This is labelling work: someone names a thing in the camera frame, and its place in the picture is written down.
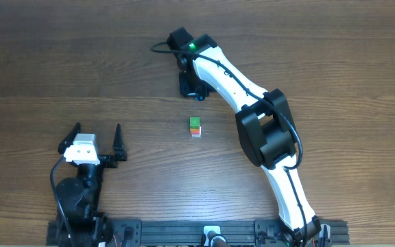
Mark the mounting rail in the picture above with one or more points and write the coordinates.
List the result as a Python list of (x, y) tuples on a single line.
[(180, 233)]

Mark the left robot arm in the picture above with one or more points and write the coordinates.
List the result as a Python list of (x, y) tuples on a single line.
[(70, 197)]

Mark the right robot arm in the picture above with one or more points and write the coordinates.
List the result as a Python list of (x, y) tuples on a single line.
[(269, 137)]

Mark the green cube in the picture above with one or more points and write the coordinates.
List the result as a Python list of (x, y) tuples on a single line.
[(194, 122)]

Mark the orange cube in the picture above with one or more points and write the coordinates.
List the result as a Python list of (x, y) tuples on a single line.
[(195, 130)]

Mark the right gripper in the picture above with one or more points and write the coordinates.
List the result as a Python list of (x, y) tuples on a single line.
[(189, 88)]

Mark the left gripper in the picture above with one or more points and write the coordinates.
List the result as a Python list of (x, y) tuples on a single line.
[(108, 161)]

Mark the white cube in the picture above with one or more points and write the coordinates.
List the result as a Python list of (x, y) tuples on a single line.
[(197, 136)]

